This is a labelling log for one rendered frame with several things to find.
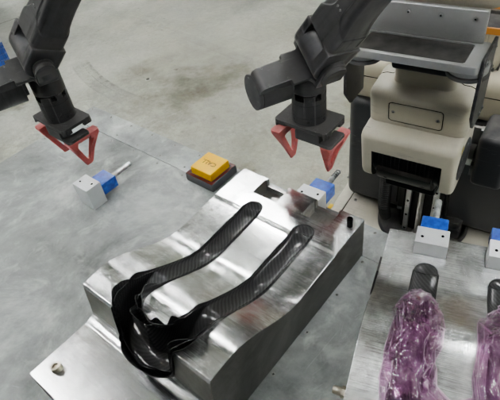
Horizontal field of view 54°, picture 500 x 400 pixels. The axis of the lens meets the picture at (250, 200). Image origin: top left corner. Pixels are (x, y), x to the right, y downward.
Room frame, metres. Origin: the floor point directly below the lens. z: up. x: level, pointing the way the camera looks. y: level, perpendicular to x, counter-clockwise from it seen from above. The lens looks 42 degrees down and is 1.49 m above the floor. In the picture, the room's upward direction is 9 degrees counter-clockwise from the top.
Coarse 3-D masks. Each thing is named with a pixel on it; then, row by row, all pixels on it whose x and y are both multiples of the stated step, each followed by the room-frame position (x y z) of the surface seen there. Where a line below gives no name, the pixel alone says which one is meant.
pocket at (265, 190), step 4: (268, 180) 0.70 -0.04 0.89; (260, 184) 0.69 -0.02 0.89; (264, 184) 0.70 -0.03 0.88; (268, 184) 0.70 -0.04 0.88; (256, 188) 0.68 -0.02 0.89; (260, 188) 0.69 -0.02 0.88; (264, 188) 0.69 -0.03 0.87; (268, 188) 0.70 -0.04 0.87; (272, 188) 0.69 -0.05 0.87; (276, 188) 0.69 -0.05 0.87; (256, 192) 0.68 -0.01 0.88; (260, 192) 0.69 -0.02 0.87; (264, 192) 0.69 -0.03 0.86; (268, 192) 0.69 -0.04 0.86; (272, 192) 0.69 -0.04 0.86; (276, 192) 0.68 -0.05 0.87; (280, 192) 0.67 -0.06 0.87; (284, 192) 0.67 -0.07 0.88; (264, 196) 0.68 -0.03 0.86; (268, 196) 0.68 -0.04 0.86; (272, 196) 0.68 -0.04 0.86; (276, 196) 0.68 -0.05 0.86; (280, 196) 0.68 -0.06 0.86; (272, 200) 0.67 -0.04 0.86; (276, 200) 0.67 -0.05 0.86
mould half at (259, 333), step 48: (240, 192) 0.67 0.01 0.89; (288, 192) 0.65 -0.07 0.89; (192, 240) 0.58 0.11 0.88; (240, 240) 0.56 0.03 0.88; (336, 240) 0.52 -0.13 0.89; (96, 288) 0.47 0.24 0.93; (192, 288) 0.45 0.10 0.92; (288, 288) 0.45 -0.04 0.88; (96, 336) 0.44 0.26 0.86; (240, 336) 0.35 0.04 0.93; (288, 336) 0.40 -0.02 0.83; (48, 384) 0.37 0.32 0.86; (96, 384) 0.36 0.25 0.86; (144, 384) 0.35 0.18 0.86; (192, 384) 0.32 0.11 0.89; (240, 384) 0.33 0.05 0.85
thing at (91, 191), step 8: (120, 168) 0.88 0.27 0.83; (88, 176) 0.84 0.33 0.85; (96, 176) 0.86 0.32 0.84; (104, 176) 0.85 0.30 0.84; (112, 176) 0.85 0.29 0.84; (80, 184) 0.82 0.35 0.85; (88, 184) 0.82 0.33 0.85; (96, 184) 0.81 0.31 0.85; (104, 184) 0.83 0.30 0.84; (112, 184) 0.84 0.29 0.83; (80, 192) 0.81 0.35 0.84; (88, 192) 0.80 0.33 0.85; (96, 192) 0.81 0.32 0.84; (104, 192) 0.82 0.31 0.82; (80, 200) 0.83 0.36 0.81; (88, 200) 0.80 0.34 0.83; (96, 200) 0.80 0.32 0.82; (104, 200) 0.81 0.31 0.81; (96, 208) 0.80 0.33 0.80
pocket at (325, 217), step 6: (312, 204) 0.62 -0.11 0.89; (306, 210) 0.61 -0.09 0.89; (312, 210) 0.62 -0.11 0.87; (318, 210) 0.62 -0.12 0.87; (324, 210) 0.61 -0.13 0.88; (306, 216) 0.60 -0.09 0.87; (312, 216) 0.61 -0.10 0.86; (318, 216) 0.61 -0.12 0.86; (324, 216) 0.61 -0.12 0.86; (330, 216) 0.60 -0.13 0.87; (336, 216) 0.59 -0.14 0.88; (324, 222) 0.59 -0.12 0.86; (330, 222) 0.59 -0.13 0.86
